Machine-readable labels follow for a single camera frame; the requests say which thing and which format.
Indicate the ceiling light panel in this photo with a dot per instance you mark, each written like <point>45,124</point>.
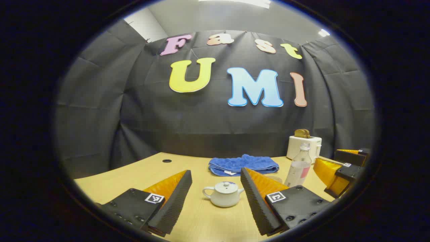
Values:
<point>324,32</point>
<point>242,2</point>

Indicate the white toaster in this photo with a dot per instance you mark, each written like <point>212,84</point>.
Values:
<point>294,148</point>

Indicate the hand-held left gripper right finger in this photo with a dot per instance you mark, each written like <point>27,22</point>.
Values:
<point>255,201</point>

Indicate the white ceramic teacup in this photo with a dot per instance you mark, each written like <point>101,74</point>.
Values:
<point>223,200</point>

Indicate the folded blue towel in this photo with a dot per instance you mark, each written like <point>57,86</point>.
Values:
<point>242,164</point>

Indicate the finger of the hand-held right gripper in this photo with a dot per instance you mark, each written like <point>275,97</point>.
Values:
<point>352,157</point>
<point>349,174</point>

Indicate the clear plastic water bottle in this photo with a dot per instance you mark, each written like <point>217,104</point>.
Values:
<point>297,168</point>

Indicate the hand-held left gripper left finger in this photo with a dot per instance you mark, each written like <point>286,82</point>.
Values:
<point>174,201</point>

